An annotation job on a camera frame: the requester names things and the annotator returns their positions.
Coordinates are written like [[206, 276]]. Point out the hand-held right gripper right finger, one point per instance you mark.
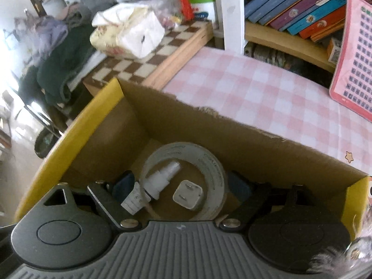
[[238, 186]]

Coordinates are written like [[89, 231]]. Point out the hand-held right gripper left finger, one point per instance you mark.
[[123, 184]]

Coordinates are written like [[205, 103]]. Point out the small spray bottle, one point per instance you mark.
[[158, 180]]

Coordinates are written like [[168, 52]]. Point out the grey tape roll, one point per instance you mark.
[[209, 165]]

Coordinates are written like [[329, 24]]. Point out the yellow cardboard box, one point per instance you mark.
[[232, 139]]

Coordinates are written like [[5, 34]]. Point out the white charger plug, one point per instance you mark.
[[187, 199]]

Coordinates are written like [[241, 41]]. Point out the grey fluffy toy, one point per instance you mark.
[[357, 247]]

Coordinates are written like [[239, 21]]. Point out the dark round bin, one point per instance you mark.
[[43, 145]]

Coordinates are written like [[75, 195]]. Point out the pink checkered tablecloth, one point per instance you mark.
[[261, 93]]

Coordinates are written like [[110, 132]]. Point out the black chair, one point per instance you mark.
[[43, 116]]

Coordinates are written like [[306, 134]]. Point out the dark green cloth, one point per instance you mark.
[[64, 66]]

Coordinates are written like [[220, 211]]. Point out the floral tissue box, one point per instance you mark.
[[128, 35]]

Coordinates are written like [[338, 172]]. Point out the wooden chess board box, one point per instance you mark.
[[174, 43]]

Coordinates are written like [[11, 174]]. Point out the small orange box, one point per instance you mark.
[[334, 51]]

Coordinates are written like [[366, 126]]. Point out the white bookshelf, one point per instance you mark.
[[232, 20]]

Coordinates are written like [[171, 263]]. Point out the purple cloth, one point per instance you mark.
[[49, 35]]

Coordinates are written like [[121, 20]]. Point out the pink learning tablet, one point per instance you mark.
[[354, 64]]

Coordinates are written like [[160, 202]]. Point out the green lid canister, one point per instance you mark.
[[202, 5]]

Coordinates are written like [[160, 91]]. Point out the grey cloth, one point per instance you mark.
[[93, 1]]

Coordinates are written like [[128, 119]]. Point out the row of leaning books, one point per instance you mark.
[[305, 5]]

